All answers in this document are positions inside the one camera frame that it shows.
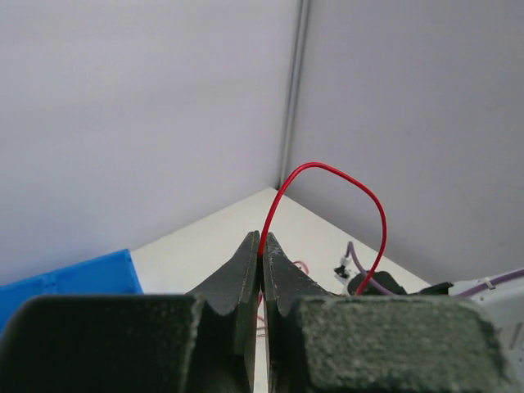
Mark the blue compartment bin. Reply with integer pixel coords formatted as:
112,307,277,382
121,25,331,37
1,249,143,330

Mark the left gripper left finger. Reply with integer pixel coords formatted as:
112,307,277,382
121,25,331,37
1,232,260,392

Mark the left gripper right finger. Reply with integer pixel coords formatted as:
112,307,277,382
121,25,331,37
261,235,518,392

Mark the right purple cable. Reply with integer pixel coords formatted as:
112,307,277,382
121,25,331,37
346,241,524,298

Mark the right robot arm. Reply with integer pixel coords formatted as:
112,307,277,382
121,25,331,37
337,268,523,362

